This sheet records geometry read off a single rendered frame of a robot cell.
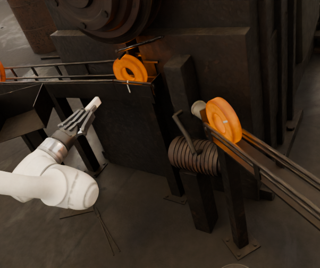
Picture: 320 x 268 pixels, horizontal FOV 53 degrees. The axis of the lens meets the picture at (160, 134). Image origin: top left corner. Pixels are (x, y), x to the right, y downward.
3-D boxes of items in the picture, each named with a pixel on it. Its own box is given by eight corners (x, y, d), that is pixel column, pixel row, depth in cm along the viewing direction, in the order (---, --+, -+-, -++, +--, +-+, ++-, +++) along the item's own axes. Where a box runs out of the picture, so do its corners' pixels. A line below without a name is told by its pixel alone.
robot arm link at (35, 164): (42, 164, 111) (71, 175, 105) (10, 200, 103) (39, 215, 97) (27, 143, 103) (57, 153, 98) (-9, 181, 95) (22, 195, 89)
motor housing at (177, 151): (199, 208, 164) (178, 127, 131) (242, 221, 153) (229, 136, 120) (188, 229, 156) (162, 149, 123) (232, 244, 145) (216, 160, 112)
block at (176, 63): (186, 102, 139) (174, 51, 125) (203, 105, 135) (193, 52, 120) (175, 117, 133) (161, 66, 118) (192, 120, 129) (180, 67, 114)
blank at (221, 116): (228, 142, 109) (220, 147, 108) (208, 101, 108) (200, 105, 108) (249, 140, 93) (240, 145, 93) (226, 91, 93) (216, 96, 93)
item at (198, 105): (207, 111, 118) (203, 97, 115) (220, 120, 111) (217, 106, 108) (193, 118, 117) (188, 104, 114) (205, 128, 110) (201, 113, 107)
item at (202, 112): (224, 127, 113) (218, 101, 107) (224, 128, 112) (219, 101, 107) (205, 136, 111) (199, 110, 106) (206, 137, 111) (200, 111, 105)
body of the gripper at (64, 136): (55, 150, 113) (71, 132, 118) (72, 155, 108) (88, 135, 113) (44, 135, 108) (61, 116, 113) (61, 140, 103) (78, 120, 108)
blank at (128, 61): (111, 55, 136) (106, 59, 134) (139, 52, 127) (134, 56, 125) (125, 86, 144) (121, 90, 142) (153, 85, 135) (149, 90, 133)
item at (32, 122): (56, 193, 198) (-9, 97, 154) (97, 184, 196) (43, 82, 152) (50, 221, 182) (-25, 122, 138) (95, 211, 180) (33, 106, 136)
